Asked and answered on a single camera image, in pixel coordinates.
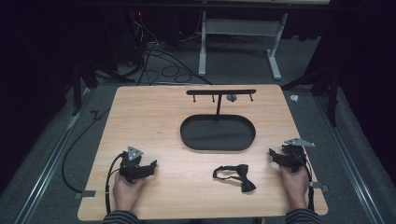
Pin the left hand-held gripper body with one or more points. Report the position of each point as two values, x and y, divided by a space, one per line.
133 159

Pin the small grey round clip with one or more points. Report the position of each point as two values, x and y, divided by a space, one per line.
231 98

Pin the black metal stand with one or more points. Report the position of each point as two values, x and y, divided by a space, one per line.
331 93

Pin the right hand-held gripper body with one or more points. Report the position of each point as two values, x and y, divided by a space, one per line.
295 154

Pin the black bow tie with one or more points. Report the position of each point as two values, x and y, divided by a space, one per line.
241 177

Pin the grey tape strip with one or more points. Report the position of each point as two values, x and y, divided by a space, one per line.
85 194
320 186

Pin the small white crumpled scrap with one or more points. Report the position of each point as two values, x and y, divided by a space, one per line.
294 98

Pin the white metal desk frame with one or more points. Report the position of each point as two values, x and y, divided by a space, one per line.
239 28

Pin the silver floor rail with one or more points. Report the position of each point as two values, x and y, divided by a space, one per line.
348 161
53 158

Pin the person's left hand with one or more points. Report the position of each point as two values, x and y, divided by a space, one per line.
126 193

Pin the person's right hand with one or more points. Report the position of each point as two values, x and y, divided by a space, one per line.
294 185

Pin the black hanger stand with tray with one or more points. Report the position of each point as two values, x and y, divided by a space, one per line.
218 133

